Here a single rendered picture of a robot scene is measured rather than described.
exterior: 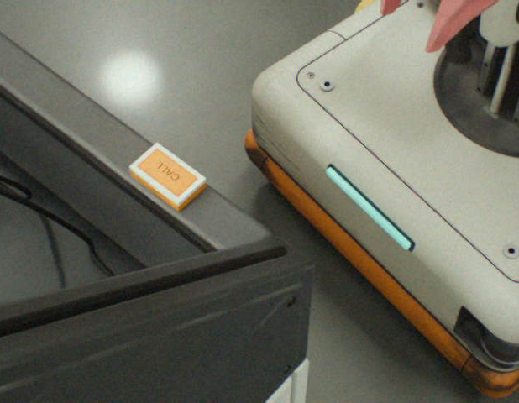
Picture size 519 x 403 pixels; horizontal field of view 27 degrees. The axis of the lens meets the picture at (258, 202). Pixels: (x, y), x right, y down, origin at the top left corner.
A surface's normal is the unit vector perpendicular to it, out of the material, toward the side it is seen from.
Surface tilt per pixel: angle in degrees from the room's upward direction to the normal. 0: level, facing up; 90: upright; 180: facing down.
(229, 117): 0
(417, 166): 0
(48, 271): 0
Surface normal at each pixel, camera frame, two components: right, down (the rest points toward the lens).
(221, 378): 0.76, 0.55
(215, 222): 0.00, -0.55
